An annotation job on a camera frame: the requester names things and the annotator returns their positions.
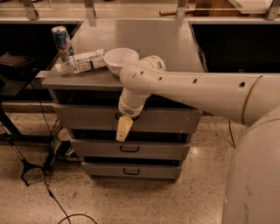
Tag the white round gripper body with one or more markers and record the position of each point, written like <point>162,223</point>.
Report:
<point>127,109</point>

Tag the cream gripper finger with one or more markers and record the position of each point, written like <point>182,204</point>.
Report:
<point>123,128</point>

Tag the grey top drawer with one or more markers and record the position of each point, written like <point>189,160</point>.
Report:
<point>159,120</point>

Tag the grey drawer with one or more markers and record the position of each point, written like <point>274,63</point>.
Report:
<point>159,120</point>
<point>114,149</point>
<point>136,171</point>

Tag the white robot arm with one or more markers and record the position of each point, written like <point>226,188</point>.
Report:
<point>253,181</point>

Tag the grey drawer cabinet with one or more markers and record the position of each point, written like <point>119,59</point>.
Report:
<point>169,39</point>

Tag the grey middle drawer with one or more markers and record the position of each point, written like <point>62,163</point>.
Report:
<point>114,149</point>

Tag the grey bottom drawer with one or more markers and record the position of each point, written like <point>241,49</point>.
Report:
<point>136,171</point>

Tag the white ceramic bowl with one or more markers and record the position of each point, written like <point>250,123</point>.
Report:
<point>117,58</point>

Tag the white plastic bottle with label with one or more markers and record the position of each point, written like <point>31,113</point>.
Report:
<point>80,63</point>

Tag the blue silver drink can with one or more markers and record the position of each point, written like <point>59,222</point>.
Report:
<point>62,42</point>

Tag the black tripod stand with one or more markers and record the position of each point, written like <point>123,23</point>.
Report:
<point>26,165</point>

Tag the black side table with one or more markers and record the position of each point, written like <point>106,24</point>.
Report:
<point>17,84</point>

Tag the wire basket with items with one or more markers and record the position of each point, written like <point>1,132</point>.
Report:
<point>61,143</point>

